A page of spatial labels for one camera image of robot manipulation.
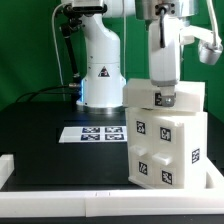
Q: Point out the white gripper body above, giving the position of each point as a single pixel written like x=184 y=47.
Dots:
x=164 y=52

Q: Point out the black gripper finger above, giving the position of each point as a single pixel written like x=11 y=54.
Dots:
x=168 y=96

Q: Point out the white cabinet top block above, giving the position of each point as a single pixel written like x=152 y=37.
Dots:
x=185 y=96

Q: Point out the white door panel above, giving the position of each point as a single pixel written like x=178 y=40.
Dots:
x=139 y=149
x=168 y=155

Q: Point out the white cabinet body box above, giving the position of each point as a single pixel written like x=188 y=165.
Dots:
x=194 y=142

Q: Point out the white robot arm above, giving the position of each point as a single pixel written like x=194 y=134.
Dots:
x=102 y=86

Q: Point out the white marker tag sheet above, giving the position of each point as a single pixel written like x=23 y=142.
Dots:
x=99 y=134

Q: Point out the white fence rail frame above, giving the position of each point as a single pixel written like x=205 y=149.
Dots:
x=111 y=202

